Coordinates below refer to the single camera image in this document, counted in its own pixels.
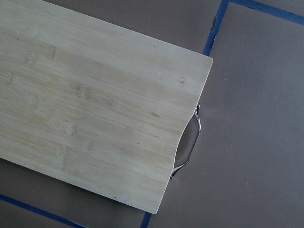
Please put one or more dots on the wooden cutting board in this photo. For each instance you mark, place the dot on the wooden cutting board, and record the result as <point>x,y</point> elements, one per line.
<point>94,104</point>

